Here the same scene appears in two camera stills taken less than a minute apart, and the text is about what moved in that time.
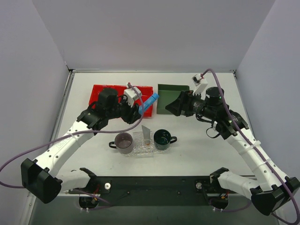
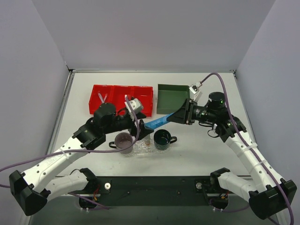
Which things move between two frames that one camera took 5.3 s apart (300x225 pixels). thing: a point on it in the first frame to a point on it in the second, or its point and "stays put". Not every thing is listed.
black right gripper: (183, 102) to (189, 112)
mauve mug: (123, 142) stays put
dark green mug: (162, 138) stays put
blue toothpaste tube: (152, 99) to (154, 123)
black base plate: (153, 191) stays put
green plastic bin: (167, 93) stays put
